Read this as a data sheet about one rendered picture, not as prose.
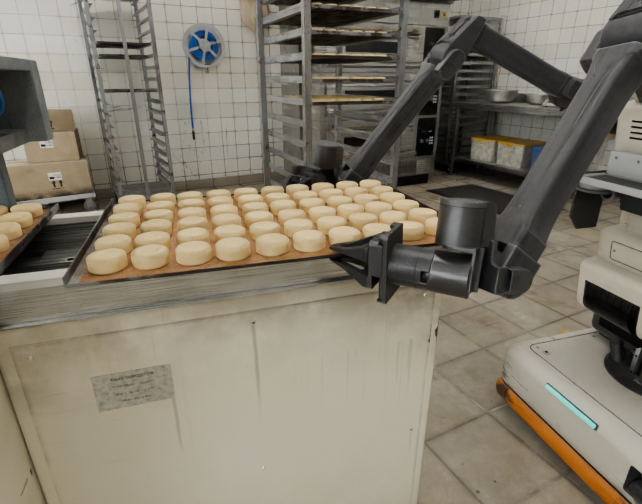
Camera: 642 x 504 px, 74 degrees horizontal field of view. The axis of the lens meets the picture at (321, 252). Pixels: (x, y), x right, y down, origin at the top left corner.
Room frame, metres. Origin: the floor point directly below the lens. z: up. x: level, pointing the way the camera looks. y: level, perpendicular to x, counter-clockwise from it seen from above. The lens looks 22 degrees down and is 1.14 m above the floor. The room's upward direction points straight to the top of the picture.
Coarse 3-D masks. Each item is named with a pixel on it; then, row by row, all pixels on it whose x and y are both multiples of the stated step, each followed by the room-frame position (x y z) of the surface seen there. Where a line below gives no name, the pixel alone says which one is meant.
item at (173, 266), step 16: (368, 192) 0.95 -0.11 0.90; (144, 208) 0.82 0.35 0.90; (176, 208) 0.82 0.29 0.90; (176, 224) 0.72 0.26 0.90; (208, 224) 0.72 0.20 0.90; (432, 240) 0.64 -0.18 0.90; (128, 256) 0.57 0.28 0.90; (256, 256) 0.57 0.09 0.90; (288, 256) 0.57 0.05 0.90; (304, 256) 0.57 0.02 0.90; (128, 272) 0.52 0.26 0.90; (144, 272) 0.52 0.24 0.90; (160, 272) 0.52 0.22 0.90
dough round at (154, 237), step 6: (144, 234) 0.61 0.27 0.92; (150, 234) 0.61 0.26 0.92; (156, 234) 0.61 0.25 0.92; (162, 234) 0.61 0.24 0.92; (168, 234) 0.62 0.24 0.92; (138, 240) 0.59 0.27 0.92; (144, 240) 0.59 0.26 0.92; (150, 240) 0.59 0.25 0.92; (156, 240) 0.59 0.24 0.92; (162, 240) 0.59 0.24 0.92; (168, 240) 0.60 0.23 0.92; (138, 246) 0.58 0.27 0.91; (168, 246) 0.60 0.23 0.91
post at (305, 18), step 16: (304, 0) 1.84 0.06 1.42; (304, 16) 1.84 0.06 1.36; (304, 32) 1.84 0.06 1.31; (304, 48) 1.84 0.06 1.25; (304, 64) 1.84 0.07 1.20; (304, 80) 1.84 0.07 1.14; (304, 96) 1.85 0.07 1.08; (304, 112) 1.85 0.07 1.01; (304, 128) 1.85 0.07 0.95; (304, 144) 1.85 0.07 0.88; (304, 160) 1.85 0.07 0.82
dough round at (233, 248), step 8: (224, 240) 0.59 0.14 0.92; (232, 240) 0.59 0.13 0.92; (240, 240) 0.59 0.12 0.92; (216, 248) 0.56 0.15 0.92; (224, 248) 0.56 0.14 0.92; (232, 248) 0.56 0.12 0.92; (240, 248) 0.56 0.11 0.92; (248, 248) 0.57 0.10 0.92; (216, 256) 0.57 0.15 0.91; (224, 256) 0.55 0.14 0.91; (232, 256) 0.55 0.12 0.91; (240, 256) 0.56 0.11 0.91
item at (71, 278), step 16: (400, 192) 0.91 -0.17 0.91; (112, 208) 0.82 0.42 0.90; (432, 208) 0.78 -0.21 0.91; (96, 224) 0.69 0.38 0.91; (80, 256) 0.56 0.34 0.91; (320, 256) 0.57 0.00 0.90; (336, 256) 0.58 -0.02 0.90; (80, 272) 0.52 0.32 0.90; (176, 272) 0.51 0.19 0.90; (192, 272) 0.52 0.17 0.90
